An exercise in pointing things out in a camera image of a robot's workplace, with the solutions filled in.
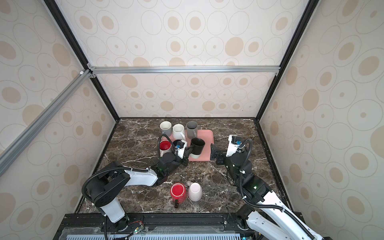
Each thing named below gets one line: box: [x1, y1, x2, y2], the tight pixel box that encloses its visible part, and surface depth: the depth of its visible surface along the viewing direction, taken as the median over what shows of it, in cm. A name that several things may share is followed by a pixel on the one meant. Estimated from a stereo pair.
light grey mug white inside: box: [159, 120, 173, 137], surface depth 105 cm
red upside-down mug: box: [170, 182, 188, 209], surface depth 78 cm
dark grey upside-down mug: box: [186, 120, 198, 140], surface depth 103 cm
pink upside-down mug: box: [186, 180, 203, 202], surface depth 78 cm
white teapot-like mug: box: [172, 123, 186, 141], surface depth 105 cm
